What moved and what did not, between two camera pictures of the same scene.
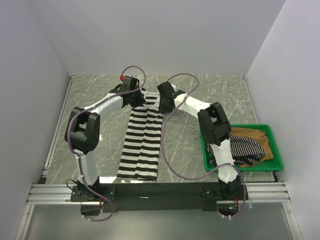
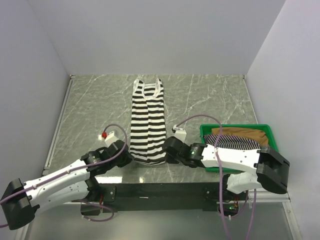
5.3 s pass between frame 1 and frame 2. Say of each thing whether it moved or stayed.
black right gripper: moved
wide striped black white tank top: moved
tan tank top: stayed
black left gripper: moved
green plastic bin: stayed
